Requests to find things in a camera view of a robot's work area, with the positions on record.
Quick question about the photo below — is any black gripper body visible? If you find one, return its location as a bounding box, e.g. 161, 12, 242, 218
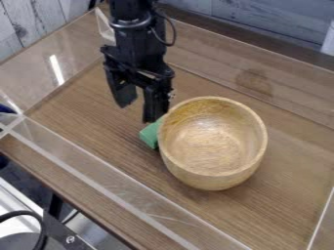
100, 19, 177, 92

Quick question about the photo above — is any clear acrylic corner bracket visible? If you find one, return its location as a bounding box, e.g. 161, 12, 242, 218
96, 8, 117, 46

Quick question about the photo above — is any green rectangular block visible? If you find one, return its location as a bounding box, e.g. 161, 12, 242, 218
140, 117, 164, 149

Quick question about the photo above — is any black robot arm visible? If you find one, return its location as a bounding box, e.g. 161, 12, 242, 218
101, 0, 177, 123

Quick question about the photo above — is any clear acrylic tray enclosure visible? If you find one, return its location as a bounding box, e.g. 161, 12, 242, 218
0, 12, 334, 250

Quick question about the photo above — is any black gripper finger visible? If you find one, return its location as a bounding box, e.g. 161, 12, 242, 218
105, 66, 138, 108
142, 85, 173, 123

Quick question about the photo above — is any black cable loop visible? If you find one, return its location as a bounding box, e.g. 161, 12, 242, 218
0, 210, 47, 250

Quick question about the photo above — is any black table leg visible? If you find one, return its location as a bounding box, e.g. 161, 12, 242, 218
49, 194, 65, 220

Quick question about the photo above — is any brown wooden bowl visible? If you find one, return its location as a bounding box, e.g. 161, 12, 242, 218
158, 96, 269, 190

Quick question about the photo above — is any black metal base plate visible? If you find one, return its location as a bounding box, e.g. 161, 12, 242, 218
42, 214, 97, 250

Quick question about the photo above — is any blue object at edge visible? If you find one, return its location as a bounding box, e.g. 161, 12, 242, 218
0, 104, 17, 114

